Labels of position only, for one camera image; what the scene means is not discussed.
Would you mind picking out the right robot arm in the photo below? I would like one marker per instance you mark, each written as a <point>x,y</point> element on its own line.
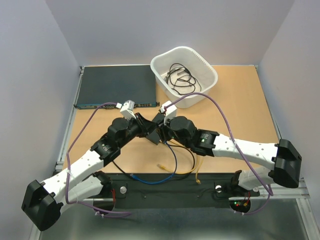
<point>279,163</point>

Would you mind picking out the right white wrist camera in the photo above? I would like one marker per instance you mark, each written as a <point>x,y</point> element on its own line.
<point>169,110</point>

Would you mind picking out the white plastic tub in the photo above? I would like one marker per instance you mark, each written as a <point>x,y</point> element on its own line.
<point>181,71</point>

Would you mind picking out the small black network switch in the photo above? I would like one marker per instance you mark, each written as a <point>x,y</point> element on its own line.
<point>154,137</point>

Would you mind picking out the large teal rack switch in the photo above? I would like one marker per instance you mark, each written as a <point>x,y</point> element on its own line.
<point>117,84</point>

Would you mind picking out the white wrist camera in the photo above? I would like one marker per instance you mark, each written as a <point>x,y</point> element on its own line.
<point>169,110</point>
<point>126,109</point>

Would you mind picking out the aluminium rail frame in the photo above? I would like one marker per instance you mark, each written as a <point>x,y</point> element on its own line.
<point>268,163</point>

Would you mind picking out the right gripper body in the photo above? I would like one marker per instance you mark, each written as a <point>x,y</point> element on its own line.
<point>166,131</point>

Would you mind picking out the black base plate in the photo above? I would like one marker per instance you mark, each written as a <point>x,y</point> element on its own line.
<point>214,191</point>

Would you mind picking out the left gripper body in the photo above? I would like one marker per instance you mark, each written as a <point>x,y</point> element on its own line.
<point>139,129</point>

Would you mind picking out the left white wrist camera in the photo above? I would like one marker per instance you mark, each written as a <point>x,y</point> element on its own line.
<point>126,109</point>

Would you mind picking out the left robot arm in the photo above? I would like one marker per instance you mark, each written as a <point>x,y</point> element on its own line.
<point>42,201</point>

